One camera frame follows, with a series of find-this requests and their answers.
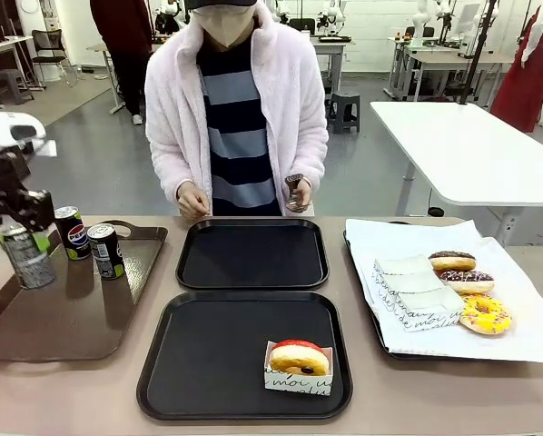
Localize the yellow donut with sprinkles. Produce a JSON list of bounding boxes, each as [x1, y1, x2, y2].
[[459, 293, 512, 336]]

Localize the blue striped shirt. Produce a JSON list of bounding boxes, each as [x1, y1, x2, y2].
[[196, 38, 284, 217]]

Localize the person in pink fleece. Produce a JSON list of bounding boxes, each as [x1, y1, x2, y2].
[[143, 4, 331, 218]]

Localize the bystander in dark red top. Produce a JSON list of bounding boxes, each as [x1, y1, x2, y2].
[[89, 0, 157, 126]]

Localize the chocolate glazed donut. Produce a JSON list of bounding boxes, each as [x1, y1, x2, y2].
[[428, 250, 478, 273]]

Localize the large white table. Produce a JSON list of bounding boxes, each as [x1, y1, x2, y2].
[[370, 100, 543, 237]]

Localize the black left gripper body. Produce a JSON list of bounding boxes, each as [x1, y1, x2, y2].
[[0, 152, 33, 214]]

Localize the person's right hand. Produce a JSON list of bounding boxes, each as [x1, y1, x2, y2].
[[176, 181, 212, 219]]

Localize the red dress on mannequin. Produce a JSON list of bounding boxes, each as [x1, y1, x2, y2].
[[489, 0, 543, 134]]

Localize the black Pepsi can logo side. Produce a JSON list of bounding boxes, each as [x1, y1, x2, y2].
[[53, 205, 92, 262]]

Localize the person's left hand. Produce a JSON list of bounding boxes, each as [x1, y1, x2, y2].
[[285, 177, 312, 214]]

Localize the brown metal tongs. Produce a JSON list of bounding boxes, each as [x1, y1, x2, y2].
[[283, 173, 311, 213]]

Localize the black can with white text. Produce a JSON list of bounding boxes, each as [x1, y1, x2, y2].
[[0, 222, 56, 291]]

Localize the person's right forearm pink sleeve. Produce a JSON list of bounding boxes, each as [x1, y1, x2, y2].
[[151, 135, 213, 201]]

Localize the grey desk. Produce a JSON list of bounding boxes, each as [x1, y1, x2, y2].
[[308, 35, 358, 94]]

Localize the beige face mask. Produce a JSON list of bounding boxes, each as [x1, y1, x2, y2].
[[190, 3, 257, 49]]

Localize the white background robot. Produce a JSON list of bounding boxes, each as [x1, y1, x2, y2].
[[315, 0, 348, 35]]

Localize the grey plastic stool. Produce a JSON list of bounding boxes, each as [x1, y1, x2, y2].
[[328, 90, 361, 135], [0, 67, 35, 105]]

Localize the white paper sheet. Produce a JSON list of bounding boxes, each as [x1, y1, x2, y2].
[[345, 218, 543, 365]]

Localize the dark cap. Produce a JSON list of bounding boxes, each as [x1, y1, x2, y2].
[[183, 0, 258, 11]]

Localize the red glazed donut in box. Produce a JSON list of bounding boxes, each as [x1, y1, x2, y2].
[[262, 339, 335, 397]]

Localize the black tray under paper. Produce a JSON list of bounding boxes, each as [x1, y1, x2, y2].
[[342, 221, 436, 362]]

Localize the chocolate donut with sprinkles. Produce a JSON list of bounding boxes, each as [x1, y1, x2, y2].
[[438, 269, 496, 295]]

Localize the black square serving tray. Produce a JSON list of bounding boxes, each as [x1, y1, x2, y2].
[[136, 291, 354, 421], [175, 217, 331, 292]]

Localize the black camera stand pole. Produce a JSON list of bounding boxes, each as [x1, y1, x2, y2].
[[459, 0, 500, 106]]

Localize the brown plastic tray with handles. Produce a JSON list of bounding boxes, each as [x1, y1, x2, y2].
[[0, 220, 169, 364]]

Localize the grey workbench with equipment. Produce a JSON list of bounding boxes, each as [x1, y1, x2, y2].
[[383, 35, 516, 102]]

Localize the black can with barcode label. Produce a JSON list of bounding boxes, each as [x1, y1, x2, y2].
[[86, 223, 126, 281]]

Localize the black office chair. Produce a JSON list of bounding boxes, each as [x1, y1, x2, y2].
[[30, 28, 80, 88]]

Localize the person's left forearm pink sleeve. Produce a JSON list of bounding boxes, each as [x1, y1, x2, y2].
[[280, 131, 331, 192]]

